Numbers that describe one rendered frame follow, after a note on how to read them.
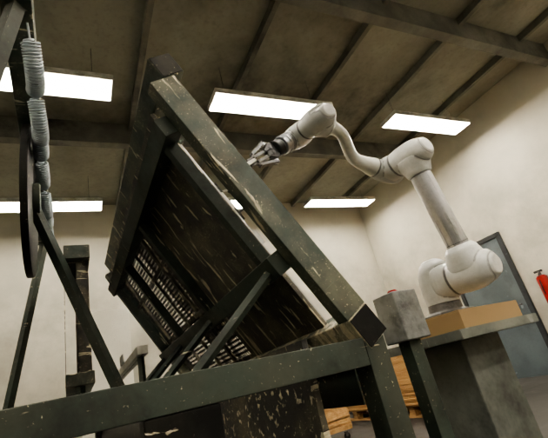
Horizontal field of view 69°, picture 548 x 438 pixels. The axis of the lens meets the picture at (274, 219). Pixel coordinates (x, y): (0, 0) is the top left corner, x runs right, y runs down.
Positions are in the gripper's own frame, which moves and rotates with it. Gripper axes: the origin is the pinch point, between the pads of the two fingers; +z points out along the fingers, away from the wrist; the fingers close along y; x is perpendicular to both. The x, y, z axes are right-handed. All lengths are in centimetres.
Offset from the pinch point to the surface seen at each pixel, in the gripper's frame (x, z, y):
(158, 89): -13.0, 20.6, -36.9
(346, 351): -13, 30, 75
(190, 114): -13.1, 16.4, -23.2
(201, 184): -0.1, 24.1, -2.1
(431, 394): -10, 12, 108
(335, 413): 300, -108, 210
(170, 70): -13.3, 10.7, -42.7
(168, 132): -7.1, 25.2, -23.1
